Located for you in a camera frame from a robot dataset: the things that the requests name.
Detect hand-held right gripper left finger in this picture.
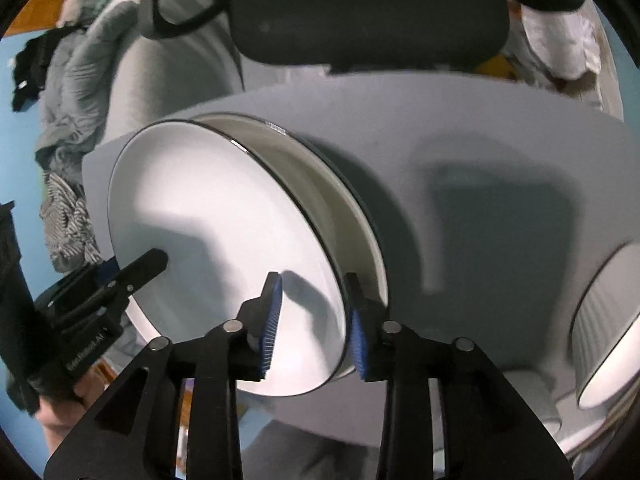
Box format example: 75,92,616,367
44,271,284,480

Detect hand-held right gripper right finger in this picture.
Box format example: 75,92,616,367
346,273,574,480

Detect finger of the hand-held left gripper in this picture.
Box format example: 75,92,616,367
102,248,169,307
97,258,121,287

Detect white deep plate black rim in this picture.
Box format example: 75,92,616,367
192,112,390,381

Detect person's left hand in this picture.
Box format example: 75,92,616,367
42,370,103,443

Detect grey striped cloth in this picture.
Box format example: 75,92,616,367
42,170,103,271

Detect light grey bed cover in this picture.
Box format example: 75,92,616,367
97,0,246,153

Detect grey quilted blanket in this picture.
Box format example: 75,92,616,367
35,7,141,161

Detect black clothes pile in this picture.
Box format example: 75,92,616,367
10,30,66,113

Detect white ribbed bowl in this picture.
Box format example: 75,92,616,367
570,242,640,411

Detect black office chair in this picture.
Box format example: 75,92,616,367
145,0,586,76

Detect white plastic bag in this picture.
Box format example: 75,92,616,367
520,7,608,83

